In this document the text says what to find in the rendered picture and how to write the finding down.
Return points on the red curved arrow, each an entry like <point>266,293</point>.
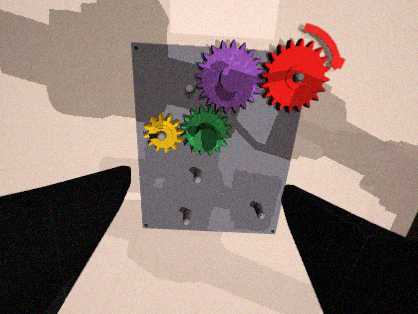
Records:
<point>337,61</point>

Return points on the red gear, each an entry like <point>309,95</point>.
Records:
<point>278,77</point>

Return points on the purple gear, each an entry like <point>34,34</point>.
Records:
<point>229,76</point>

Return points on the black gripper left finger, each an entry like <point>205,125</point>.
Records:
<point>48,235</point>

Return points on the yellow gear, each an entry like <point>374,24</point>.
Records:
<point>167,126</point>

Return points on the green gear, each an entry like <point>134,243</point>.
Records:
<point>205,131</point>

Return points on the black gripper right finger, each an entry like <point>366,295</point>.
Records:
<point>355,266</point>

